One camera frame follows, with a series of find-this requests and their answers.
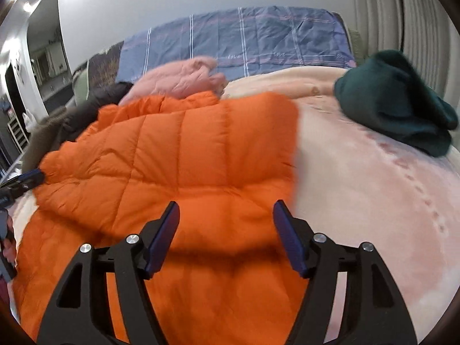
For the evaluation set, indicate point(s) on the blue plaid bed cover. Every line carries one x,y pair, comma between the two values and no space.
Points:
251,39

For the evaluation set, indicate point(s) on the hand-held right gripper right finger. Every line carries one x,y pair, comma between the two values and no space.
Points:
289,240

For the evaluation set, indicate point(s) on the arched wall mirror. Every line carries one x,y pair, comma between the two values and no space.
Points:
48,50

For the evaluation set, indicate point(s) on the orange puffer jacket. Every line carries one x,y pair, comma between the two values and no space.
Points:
179,172

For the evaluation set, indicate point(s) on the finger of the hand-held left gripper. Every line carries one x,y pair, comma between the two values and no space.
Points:
32,178

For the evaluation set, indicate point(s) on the pink quilted jacket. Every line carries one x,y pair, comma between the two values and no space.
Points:
179,79

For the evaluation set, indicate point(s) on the white pleated curtain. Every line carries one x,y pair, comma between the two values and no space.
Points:
413,25

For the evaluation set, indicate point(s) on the dark green fleece garment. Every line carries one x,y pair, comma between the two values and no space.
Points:
391,104

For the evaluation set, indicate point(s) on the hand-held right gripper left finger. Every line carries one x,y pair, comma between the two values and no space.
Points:
163,240

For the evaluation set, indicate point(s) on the light green pillow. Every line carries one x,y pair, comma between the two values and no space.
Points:
81,86
355,45

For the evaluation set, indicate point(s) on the pale pink fleece blanket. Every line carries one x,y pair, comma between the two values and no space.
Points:
359,205

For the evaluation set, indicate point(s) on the dark tree-print pillow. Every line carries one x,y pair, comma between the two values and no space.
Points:
104,64

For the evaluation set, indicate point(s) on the slatted shelf rack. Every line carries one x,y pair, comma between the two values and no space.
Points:
17,133

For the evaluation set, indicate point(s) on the black fur-trimmed jacket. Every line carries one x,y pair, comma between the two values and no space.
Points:
79,118

